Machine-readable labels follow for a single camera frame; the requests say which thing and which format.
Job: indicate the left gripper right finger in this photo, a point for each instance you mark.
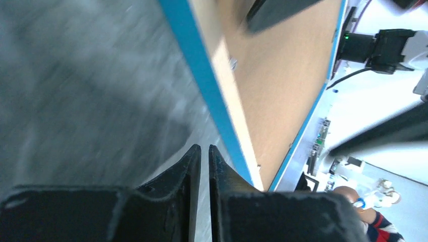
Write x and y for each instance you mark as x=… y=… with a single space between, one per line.
x=240 y=212

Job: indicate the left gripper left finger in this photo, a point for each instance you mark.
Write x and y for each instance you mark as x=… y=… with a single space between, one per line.
x=163 y=209

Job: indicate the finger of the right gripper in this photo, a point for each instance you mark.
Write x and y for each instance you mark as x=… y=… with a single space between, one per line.
x=406 y=127
x=264 y=14

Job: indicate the blue picture frame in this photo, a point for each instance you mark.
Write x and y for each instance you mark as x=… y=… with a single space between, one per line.
x=186 y=31

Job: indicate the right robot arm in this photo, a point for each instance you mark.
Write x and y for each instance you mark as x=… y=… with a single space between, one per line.
x=386 y=52

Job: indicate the operator hand in background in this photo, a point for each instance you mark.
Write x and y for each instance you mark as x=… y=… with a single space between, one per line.
x=369 y=215

